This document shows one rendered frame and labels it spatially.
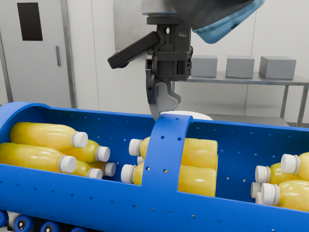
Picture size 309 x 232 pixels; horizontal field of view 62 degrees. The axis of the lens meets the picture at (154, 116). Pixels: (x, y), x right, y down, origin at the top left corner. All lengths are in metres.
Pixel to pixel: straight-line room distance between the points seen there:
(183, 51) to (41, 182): 0.38
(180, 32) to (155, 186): 0.28
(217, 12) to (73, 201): 0.42
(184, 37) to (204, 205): 0.30
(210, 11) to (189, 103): 3.65
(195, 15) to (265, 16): 3.57
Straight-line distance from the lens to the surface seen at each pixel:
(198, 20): 0.35
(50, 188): 0.57
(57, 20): 4.35
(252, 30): 3.88
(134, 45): 0.52
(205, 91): 3.92
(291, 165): 0.58
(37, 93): 4.73
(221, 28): 0.34
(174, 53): 0.48
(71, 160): 0.63
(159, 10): 0.48
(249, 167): 0.73
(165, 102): 0.52
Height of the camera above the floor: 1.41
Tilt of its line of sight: 18 degrees down
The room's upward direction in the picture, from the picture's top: straight up
